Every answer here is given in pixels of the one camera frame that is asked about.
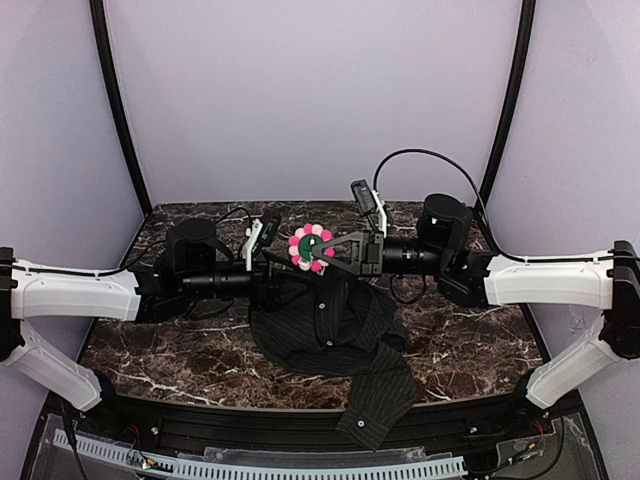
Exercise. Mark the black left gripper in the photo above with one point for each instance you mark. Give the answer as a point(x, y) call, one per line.
point(263, 279)

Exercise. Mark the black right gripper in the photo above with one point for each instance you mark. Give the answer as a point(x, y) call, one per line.
point(368, 255)

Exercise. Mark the pink white beaded brooch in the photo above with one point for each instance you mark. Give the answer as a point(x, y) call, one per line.
point(301, 245)

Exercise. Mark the black pinstriped garment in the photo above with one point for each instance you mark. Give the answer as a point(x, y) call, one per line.
point(358, 335)

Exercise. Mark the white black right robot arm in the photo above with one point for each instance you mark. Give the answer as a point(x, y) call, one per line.
point(607, 280)

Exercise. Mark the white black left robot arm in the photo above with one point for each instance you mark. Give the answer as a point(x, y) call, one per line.
point(194, 265)

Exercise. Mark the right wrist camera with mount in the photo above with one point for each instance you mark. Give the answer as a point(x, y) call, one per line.
point(370, 206)

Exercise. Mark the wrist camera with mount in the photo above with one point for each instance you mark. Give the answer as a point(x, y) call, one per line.
point(259, 235)
point(370, 206)

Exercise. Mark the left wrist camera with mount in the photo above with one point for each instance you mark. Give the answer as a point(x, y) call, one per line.
point(259, 235)

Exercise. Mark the black left corner frame post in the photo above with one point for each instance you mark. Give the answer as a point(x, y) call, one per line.
point(112, 88)

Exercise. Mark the black corner frame post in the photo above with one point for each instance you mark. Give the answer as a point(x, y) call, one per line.
point(112, 88)
point(511, 96)

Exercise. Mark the black front frame rail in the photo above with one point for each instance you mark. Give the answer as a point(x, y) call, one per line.
point(172, 427)

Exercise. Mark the white slotted cable duct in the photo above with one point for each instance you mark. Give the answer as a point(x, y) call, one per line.
point(214, 463)

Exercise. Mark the black right corner frame post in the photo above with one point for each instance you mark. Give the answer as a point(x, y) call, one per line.
point(511, 96)

